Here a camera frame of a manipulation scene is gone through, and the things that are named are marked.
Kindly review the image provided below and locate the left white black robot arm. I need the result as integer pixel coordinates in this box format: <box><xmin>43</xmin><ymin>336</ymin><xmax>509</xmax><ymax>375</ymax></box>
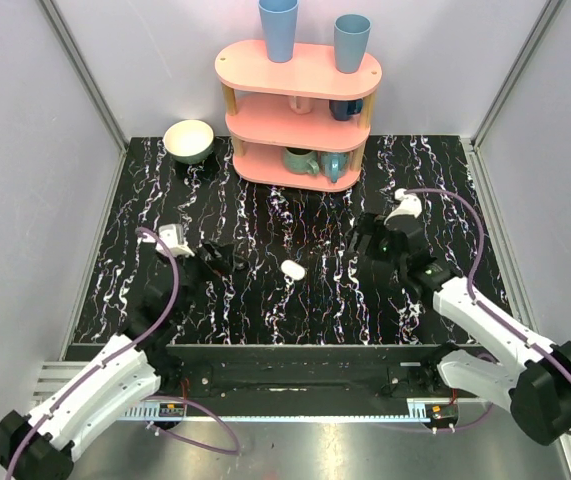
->
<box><xmin>0</xmin><ymin>242</ymin><xmax>244</xmax><ymax>479</ymax></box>

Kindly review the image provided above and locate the green speckled ceramic mug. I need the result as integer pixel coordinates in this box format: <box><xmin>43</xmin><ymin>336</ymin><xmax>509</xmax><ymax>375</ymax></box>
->
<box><xmin>282</xmin><ymin>147</ymin><xmax>320</xmax><ymax>175</ymax></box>

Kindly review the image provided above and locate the purple cable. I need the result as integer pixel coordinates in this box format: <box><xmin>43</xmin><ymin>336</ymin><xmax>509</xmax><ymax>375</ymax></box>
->
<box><xmin>404</xmin><ymin>188</ymin><xmax>571</xmax><ymax>440</ymax></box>
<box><xmin>4</xmin><ymin>227</ymin><xmax>241</xmax><ymax>480</ymax></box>

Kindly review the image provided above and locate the pink three-tier wooden shelf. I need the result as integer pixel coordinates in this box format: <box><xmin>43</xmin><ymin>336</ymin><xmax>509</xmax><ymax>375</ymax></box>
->
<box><xmin>214</xmin><ymin>40</ymin><xmax>383</xmax><ymax>192</ymax></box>

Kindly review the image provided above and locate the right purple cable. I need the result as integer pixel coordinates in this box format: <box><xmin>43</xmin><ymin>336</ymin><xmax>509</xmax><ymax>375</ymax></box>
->
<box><xmin>404</xmin><ymin>188</ymin><xmax>571</xmax><ymax>440</ymax></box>

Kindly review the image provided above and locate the dark blue ceramic mug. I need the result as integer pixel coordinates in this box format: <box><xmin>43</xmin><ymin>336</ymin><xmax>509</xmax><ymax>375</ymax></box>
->
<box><xmin>329</xmin><ymin>99</ymin><xmax>363</xmax><ymax>121</ymax></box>

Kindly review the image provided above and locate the blue butterfly ceramic mug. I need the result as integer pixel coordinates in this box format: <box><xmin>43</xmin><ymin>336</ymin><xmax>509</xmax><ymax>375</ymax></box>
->
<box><xmin>320</xmin><ymin>152</ymin><xmax>349</xmax><ymax>183</ymax></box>

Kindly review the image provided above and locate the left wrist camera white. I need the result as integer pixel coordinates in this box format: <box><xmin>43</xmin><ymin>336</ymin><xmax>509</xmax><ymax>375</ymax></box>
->
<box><xmin>158</xmin><ymin>223</ymin><xmax>195</xmax><ymax>258</ymax></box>

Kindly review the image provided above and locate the grey blue tall cup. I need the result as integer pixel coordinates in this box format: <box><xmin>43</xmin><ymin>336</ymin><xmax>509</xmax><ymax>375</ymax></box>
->
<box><xmin>334</xmin><ymin>14</ymin><xmax>371</xmax><ymax>74</ymax></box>

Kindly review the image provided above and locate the white oval charging case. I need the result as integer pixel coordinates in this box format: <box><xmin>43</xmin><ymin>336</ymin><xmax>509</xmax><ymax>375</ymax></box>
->
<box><xmin>281</xmin><ymin>260</ymin><xmax>306</xmax><ymax>281</ymax></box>

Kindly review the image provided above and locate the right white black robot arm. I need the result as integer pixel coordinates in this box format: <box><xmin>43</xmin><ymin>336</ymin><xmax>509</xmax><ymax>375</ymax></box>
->
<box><xmin>348</xmin><ymin>213</ymin><xmax>571</xmax><ymax>445</ymax></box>

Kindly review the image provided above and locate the aluminium corner post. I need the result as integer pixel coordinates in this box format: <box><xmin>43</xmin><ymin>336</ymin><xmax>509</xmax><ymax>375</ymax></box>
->
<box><xmin>470</xmin><ymin>0</ymin><xmax>565</xmax><ymax>148</ymax></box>
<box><xmin>36</xmin><ymin>0</ymin><xmax>129</xmax><ymax>152</ymax></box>

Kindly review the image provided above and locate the pink ceramic mug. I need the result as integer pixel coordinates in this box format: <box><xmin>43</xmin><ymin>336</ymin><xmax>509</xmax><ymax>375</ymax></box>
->
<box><xmin>288</xmin><ymin>96</ymin><xmax>314</xmax><ymax>115</ymax></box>

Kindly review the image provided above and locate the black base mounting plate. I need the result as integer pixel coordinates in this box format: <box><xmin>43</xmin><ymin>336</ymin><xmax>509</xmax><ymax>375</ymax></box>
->
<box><xmin>159</xmin><ymin>344</ymin><xmax>481</xmax><ymax>406</ymax></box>

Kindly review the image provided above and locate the aluminium frame rail front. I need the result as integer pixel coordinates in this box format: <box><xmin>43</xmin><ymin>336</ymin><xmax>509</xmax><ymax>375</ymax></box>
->
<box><xmin>116</xmin><ymin>400</ymin><xmax>430</xmax><ymax>424</ymax></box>

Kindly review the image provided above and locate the green white ceramic bowl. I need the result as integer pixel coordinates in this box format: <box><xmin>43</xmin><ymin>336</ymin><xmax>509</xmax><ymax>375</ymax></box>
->
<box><xmin>163</xmin><ymin>120</ymin><xmax>215</xmax><ymax>165</ymax></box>

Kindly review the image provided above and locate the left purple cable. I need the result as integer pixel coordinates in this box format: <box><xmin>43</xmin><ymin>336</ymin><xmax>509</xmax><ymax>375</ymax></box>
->
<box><xmin>4</xmin><ymin>227</ymin><xmax>241</xmax><ymax>480</ymax></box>

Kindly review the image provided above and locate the left aluminium corner post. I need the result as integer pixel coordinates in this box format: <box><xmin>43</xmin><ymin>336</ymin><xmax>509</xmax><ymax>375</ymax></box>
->
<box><xmin>36</xmin><ymin>0</ymin><xmax>129</xmax><ymax>152</ymax></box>

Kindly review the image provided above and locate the right aluminium corner post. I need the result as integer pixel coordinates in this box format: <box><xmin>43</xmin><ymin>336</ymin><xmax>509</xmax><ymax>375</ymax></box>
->
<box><xmin>470</xmin><ymin>0</ymin><xmax>565</xmax><ymax>148</ymax></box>

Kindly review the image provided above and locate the light blue tall cup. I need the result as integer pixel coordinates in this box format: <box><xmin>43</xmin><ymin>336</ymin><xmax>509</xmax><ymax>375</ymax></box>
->
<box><xmin>258</xmin><ymin>0</ymin><xmax>298</xmax><ymax>63</ymax></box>

